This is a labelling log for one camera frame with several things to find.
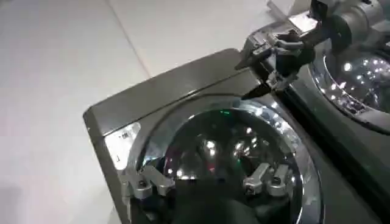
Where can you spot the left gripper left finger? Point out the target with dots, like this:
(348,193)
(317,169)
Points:
(143,185)

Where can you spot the white label sticker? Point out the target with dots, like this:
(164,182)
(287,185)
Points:
(122,146)

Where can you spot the grey dryer with white label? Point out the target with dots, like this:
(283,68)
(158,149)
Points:
(170,88)

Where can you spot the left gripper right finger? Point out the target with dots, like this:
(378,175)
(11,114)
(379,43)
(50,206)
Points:
(268,181)

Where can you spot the round glass dryer door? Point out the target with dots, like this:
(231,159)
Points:
(225,143)
(359,82)

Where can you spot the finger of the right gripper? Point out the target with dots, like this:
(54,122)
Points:
(268,86)
(259,54)

